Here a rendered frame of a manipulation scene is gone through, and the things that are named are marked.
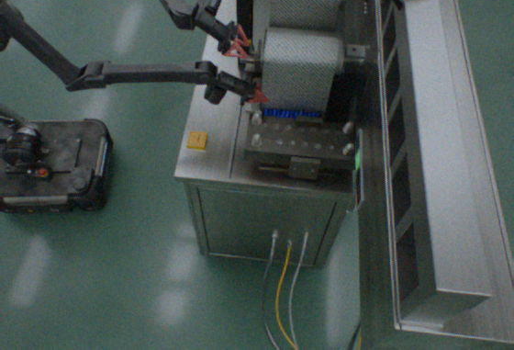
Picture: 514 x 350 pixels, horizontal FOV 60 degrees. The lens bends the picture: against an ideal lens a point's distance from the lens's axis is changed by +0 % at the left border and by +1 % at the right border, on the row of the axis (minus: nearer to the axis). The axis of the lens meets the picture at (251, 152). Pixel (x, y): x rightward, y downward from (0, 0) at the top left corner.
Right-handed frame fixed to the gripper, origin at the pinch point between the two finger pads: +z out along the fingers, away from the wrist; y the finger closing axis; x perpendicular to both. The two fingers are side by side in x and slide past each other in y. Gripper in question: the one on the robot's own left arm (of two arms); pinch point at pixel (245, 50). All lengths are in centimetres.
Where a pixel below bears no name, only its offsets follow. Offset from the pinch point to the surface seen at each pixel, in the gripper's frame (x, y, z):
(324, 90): 10.7, 6.2, 27.7
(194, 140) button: -36.2, 16.8, 7.1
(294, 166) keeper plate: -6.9, 27.9, 32.6
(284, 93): -0.6, 6.2, 19.3
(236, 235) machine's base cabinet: -65, 32, 54
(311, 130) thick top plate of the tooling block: -0.7, 14.5, 34.0
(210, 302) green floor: -103, 53, 71
